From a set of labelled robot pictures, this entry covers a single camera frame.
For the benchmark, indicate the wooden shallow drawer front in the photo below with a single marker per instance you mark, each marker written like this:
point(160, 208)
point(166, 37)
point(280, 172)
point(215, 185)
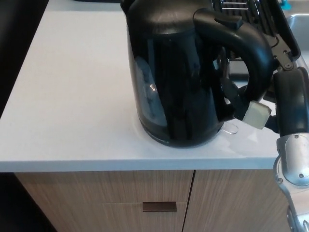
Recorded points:
point(96, 186)

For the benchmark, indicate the stainless steel sink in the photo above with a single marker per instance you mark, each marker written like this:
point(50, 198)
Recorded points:
point(301, 26)

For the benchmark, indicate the wooden cabinet door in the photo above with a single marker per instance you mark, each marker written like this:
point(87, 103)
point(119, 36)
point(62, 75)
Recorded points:
point(236, 200)

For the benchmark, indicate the black electric kettle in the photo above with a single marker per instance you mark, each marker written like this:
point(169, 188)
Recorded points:
point(178, 91)

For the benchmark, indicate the recessed metal drawer pull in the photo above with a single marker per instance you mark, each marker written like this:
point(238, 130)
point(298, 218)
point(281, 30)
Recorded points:
point(159, 207)

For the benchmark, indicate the wooden deep drawer front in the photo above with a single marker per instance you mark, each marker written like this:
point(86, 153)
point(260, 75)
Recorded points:
point(108, 220)

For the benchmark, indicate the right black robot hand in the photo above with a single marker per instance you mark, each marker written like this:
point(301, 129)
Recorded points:
point(292, 101)

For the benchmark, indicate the small blue plastic item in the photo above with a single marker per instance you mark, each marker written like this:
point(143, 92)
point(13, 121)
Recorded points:
point(286, 2)

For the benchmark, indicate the black dish drying rack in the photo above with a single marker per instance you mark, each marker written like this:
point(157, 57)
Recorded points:
point(271, 14)

